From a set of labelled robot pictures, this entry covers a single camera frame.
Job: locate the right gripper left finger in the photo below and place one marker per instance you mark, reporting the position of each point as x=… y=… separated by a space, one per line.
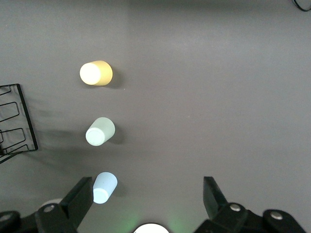
x=77 y=204

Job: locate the pale green plastic cup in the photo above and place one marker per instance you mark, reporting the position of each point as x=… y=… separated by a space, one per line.
x=99 y=132

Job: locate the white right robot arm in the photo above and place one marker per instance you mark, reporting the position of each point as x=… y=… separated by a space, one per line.
x=150 y=229

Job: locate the yellow plastic cup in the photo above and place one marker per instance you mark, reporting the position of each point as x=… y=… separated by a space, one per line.
x=96 y=72

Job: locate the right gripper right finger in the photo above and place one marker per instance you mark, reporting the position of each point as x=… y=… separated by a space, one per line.
x=213 y=201

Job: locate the light blue plastic cup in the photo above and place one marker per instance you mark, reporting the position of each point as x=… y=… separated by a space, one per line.
x=105 y=188

